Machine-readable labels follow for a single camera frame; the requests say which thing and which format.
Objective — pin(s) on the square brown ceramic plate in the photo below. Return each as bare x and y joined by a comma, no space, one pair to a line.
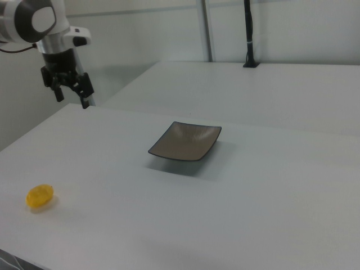
185,142

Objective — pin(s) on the black camera stand pole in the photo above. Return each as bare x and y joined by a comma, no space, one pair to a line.
249,33

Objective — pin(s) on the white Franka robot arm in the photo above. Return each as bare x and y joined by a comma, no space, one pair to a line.
42,17

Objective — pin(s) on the vertical metal frame post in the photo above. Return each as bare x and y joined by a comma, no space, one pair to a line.
208,28

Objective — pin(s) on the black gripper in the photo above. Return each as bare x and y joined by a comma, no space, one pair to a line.
59,60

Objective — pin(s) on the yellow potato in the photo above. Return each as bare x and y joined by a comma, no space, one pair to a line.
40,195

